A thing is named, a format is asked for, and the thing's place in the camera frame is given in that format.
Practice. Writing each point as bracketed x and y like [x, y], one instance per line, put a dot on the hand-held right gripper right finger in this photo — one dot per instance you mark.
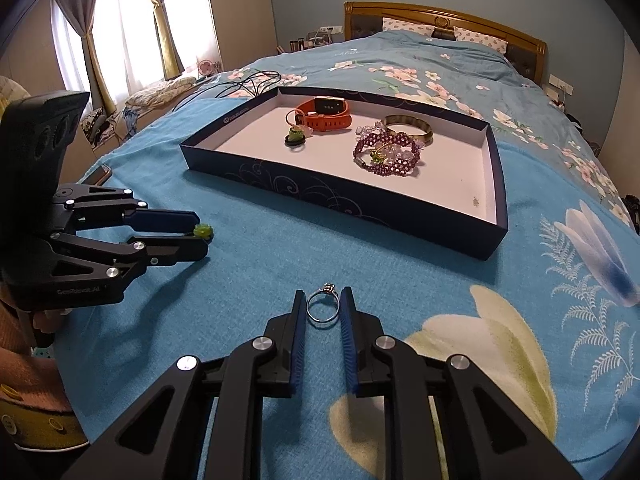
[348, 340]

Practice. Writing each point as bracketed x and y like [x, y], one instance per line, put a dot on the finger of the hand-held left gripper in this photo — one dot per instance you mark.
[175, 250]
[165, 220]

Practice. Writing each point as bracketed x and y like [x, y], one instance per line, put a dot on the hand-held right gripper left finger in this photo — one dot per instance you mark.
[299, 340]

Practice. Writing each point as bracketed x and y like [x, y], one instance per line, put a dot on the dark blue cardboard box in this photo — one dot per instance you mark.
[450, 185]

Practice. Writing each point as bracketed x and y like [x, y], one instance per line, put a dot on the person's left forearm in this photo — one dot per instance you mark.
[25, 365]

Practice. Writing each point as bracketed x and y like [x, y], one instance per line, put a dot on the person's left hand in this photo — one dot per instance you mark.
[57, 320]

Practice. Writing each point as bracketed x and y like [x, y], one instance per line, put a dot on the blue blanket with large flowers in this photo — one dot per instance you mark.
[250, 300]

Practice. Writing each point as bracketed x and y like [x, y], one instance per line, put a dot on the smartphone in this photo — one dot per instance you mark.
[97, 176]

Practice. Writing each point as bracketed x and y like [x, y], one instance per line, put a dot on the printed cloth bag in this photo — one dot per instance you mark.
[102, 127]

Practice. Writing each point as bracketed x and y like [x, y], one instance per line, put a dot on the floral cushion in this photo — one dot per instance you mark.
[160, 91]

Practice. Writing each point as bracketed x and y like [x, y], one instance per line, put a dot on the small pink fan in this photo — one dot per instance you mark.
[206, 66]

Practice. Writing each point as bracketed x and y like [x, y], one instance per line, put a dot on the purple and yellow curtain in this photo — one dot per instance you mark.
[80, 10]
[160, 10]

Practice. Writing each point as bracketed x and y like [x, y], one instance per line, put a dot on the sheer white curtain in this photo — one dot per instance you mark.
[130, 35]

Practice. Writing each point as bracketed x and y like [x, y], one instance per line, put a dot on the orange smartwatch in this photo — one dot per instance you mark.
[325, 121]

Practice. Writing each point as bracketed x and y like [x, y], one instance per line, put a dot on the yellow printed clothing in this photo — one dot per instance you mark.
[35, 425]

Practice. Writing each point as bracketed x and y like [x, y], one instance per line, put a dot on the tortoiseshell bangle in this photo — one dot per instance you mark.
[405, 118]

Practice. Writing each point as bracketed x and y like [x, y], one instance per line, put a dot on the cluttered nightstand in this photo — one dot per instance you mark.
[310, 41]

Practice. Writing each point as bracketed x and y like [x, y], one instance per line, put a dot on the light blue floral quilt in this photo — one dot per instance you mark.
[400, 60]

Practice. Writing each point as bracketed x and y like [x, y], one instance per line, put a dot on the dark clothes pile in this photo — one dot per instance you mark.
[631, 212]

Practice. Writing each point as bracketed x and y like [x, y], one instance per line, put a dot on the white patterned pillow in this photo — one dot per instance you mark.
[407, 26]
[480, 39]

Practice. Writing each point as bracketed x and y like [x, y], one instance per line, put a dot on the wooden bed headboard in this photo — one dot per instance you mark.
[425, 12]

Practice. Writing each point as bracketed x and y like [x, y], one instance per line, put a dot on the white wall socket strip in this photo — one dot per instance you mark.
[557, 85]
[330, 29]

